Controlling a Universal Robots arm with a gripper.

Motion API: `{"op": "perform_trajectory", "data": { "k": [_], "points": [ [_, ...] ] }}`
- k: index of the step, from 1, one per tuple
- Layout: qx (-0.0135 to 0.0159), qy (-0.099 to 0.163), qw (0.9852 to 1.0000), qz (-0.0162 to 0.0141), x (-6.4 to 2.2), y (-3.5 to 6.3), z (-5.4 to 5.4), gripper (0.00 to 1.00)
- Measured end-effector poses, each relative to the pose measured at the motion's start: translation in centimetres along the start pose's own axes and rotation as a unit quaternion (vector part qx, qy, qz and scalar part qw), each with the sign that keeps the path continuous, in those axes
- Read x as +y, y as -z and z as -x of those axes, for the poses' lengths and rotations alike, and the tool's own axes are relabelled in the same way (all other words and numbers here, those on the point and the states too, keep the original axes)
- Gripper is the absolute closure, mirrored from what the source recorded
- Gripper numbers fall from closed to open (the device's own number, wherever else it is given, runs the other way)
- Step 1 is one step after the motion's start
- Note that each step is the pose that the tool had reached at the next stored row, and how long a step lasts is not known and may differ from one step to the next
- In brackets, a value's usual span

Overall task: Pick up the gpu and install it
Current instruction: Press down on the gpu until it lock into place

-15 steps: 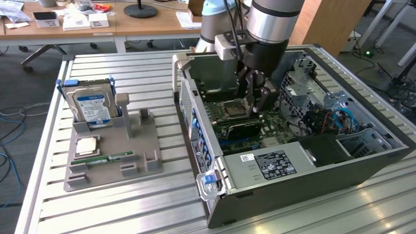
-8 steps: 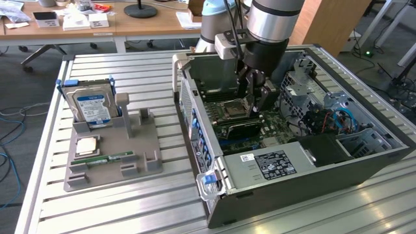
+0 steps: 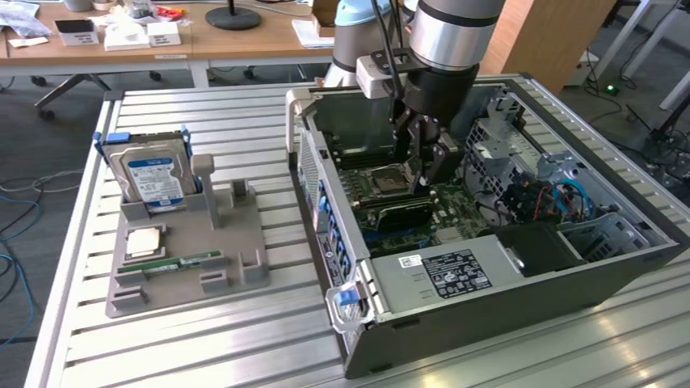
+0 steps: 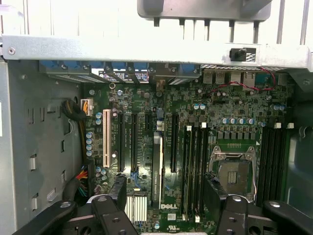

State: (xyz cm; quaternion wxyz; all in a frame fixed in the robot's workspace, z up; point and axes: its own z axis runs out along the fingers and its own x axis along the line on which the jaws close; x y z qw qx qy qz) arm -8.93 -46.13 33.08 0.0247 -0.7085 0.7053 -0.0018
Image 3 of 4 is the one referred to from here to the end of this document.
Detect small white box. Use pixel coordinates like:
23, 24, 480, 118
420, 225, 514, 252
146, 22, 182, 48

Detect white floor cable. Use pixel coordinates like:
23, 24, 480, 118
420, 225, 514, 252
0, 169, 82, 194

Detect blue wire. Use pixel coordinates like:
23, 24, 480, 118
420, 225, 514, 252
549, 177, 595, 221

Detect white desk frame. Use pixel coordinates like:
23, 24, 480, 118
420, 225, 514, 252
587, 0, 690, 111

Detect white tape holder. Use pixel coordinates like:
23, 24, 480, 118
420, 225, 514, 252
105, 22, 151, 53

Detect CPU socket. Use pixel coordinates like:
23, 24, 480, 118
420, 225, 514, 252
368, 164, 416, 196

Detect wooden desk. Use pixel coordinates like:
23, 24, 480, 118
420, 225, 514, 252
0, 0, 486, 120

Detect brown cardboard box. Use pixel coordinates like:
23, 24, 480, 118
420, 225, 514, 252
312, 0, 340, 40

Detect perforated metal drive cage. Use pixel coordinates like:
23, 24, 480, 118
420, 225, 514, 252
464, 119, 544, 203

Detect white paper label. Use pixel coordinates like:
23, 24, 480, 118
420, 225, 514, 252
9, 36, 50, 49

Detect metal disk bay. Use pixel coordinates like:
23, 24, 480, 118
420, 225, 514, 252
558, 212, 655, 262

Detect wooden cabinet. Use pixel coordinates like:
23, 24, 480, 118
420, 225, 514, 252
480, 0, 620, 94

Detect black round lamp base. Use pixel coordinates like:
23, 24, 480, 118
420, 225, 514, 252
205, 0, 265, 32

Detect blue expansion slot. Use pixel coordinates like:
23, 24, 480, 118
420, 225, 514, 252
364, 228, 425, 243

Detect white box with black top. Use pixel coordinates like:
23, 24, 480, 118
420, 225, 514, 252
55, 19, 101, 46

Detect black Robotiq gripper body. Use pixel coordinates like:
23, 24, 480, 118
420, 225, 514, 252
402, 64, 481, 127

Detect stack of papers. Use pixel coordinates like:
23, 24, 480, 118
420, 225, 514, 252
290, 18, 337, 49

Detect clear plastic bag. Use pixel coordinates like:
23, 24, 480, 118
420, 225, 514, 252
0, 0, 54, 37

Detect grey printed parts rack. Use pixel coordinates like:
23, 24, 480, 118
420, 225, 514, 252
105, 152, 272, 319

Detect black open PC case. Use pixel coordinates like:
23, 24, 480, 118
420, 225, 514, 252
284, 71, 690, 380

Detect green motherboard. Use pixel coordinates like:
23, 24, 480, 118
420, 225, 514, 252
337, 145, 497, 259

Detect metal socket cover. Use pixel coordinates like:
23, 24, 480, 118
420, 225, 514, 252
402, 155, 433, 192

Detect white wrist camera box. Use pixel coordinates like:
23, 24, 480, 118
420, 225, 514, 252
356, 55, 405, 99

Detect black fan shroud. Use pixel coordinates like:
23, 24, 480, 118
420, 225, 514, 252
480, 224, 589, 278

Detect blue floor cable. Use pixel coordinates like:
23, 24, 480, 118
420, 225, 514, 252
0, 193, 43, 348

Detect white floor box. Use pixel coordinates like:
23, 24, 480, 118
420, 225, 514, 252
570, 48, 601, 88

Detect blue case latch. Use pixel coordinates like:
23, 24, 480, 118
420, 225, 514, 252
334, 282, 362, 309

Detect red wire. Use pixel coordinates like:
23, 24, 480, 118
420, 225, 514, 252
533, 183, 565, 221

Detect green RAM stick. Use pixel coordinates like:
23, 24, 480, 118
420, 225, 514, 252
117, 251, 222, 275

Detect Nvidia Quadro graphics card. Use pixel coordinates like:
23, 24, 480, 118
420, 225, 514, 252
372, 201, 436, 233

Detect grey power supply unit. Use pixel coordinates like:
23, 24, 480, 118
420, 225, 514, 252
370, 236, 528, 314

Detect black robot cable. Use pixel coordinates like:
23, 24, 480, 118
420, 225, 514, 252
370, 0, 406, 123

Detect hard disk in blue caddy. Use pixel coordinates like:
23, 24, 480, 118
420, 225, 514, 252
93, 124, 197, 212

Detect silver CPU chip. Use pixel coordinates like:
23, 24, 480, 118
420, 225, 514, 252
123, 230, 163, 259

